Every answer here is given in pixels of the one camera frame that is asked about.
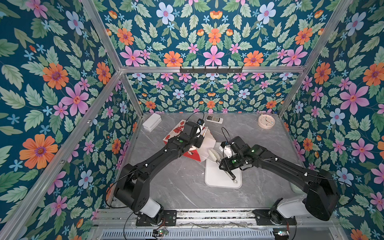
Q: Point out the white plastic box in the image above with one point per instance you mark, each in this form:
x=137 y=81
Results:
x=152 y=122

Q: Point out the pale green object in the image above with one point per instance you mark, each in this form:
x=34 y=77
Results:
x=297 y=189

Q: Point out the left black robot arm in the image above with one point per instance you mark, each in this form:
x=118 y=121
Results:
x=133 y=185

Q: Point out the pink round clock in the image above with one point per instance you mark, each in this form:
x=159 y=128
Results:
x=266 y=122

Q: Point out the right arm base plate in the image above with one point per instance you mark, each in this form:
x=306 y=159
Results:
x=266 y=217

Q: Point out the white rectangular tray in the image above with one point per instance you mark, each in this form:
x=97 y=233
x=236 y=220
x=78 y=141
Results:
x=214 y=177

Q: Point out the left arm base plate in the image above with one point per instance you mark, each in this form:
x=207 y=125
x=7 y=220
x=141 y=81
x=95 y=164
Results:
x=163 y=218

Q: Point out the black hook rail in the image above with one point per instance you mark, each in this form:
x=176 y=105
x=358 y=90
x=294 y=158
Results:
x=211 y=70

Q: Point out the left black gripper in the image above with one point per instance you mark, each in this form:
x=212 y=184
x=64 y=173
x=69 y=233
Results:
x=200 y=139

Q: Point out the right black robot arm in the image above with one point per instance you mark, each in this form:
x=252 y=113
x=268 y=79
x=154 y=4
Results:
x=320 y=193

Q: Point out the white remote control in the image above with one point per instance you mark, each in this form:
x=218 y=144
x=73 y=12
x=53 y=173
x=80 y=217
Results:
x=213 y=119

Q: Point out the red white paper bag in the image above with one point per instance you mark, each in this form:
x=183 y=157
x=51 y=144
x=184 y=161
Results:
x=201 y=154

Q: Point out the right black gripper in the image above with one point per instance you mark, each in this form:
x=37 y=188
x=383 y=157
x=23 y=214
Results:
x=226 y=166

